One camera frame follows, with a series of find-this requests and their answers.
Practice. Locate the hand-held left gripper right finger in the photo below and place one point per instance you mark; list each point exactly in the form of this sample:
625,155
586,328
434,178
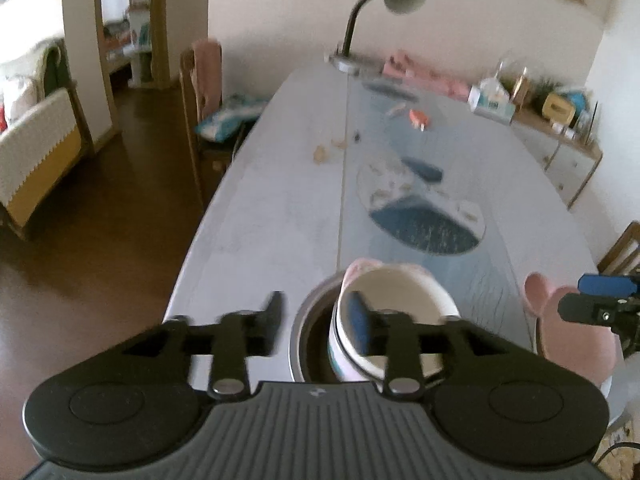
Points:
357,320

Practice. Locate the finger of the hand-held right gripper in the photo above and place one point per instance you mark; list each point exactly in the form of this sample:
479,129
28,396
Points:
605,285
585,307

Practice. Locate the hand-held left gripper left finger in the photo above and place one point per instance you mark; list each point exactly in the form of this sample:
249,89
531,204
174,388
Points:
272,320

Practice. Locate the pink bear-shaped plate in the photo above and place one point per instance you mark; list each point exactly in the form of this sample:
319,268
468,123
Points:
575,340

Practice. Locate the stainless steel bowl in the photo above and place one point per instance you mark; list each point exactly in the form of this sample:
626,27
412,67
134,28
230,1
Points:
310,330

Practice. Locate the cream ceramic bowl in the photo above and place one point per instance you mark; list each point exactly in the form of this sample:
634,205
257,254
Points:
400,285

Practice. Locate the wooden slatted chair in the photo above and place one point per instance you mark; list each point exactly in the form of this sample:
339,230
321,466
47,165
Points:
625,247

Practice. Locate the white side cabinet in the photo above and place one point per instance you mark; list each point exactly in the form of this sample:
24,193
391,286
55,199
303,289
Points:
565,160

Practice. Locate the thin dark sticks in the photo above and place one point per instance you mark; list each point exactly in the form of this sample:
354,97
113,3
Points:
591,122

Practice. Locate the yellow peel scrap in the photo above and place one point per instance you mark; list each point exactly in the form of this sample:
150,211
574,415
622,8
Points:
320,154

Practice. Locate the blue globe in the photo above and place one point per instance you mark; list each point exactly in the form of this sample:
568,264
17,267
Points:
580,100

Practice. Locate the blue patterned chair cushion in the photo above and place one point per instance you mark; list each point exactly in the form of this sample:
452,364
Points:
230,117

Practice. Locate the small orange object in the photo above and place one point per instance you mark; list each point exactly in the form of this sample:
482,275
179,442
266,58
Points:
419,119

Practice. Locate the tissue box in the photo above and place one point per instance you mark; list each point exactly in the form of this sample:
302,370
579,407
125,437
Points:
492,105

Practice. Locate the pink stick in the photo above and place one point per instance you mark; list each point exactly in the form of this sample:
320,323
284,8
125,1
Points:
397,110

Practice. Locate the large glass jar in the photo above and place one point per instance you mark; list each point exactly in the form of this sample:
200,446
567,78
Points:
505,72

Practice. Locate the wooden chair with towel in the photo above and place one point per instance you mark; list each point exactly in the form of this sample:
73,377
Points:
187,90

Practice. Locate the pink folded cloth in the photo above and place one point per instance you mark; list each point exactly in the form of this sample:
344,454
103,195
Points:
430,80

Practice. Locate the peach towel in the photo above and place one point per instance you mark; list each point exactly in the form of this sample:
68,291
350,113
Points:
207,75

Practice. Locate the wooden sofa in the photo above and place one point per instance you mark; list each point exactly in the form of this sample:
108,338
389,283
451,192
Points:
35,200

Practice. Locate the white lace sofa cover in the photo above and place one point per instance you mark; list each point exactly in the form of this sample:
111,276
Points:
35,145

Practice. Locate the grey gooseneck desk lamp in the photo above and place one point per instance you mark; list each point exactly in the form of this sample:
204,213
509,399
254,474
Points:
352,20

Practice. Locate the white shelf unit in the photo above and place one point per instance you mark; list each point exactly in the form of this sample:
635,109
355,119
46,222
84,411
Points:
140,25

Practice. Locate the wooden archway frame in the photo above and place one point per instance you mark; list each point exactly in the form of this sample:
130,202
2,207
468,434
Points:
159,20

